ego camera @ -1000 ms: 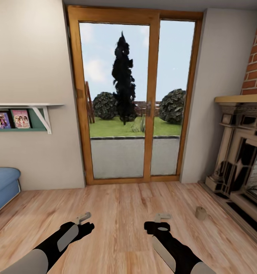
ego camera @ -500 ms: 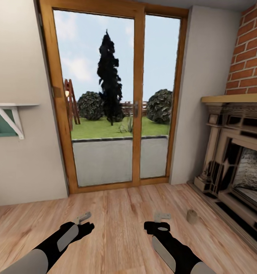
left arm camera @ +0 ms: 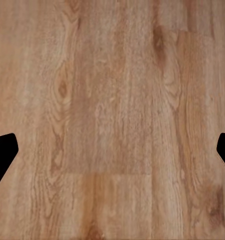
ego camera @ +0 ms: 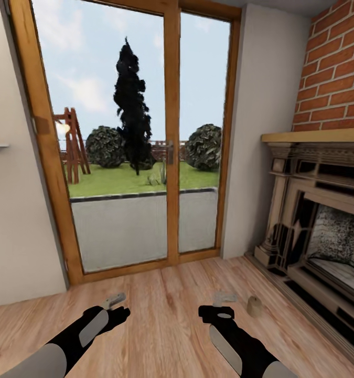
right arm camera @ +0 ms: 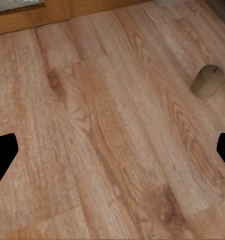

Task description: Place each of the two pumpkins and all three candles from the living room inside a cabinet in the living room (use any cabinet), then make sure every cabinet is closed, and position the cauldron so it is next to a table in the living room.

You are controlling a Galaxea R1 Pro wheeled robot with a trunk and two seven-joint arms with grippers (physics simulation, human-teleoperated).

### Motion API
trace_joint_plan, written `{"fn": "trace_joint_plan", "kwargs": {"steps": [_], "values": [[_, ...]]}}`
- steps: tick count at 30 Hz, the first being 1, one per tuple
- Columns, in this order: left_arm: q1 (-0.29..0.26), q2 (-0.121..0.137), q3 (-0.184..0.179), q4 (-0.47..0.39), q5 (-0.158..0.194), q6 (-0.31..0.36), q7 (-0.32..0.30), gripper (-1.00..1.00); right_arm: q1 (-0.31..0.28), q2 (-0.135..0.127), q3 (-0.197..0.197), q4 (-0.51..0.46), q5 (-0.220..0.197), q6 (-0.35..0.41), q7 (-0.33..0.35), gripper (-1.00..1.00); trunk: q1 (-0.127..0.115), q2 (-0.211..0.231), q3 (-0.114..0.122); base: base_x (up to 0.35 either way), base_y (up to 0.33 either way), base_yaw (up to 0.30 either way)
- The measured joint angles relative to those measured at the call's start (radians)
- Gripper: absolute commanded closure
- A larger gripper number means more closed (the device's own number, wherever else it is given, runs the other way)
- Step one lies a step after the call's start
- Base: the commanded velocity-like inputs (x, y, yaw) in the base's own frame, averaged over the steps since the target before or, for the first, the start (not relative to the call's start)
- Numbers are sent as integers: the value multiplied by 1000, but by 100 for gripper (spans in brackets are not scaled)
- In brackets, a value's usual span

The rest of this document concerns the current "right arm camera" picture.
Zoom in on pillar candle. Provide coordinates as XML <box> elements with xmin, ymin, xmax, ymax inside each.
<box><xmin>191</xmin><ymin>64</ymin><xmax>225</xmax><ymax>98</ymax></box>

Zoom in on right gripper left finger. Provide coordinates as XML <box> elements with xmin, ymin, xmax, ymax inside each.
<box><xmin>0</xmin><ymin>133</ymin><xmax>19</xmax><ymax>181</ymax></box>

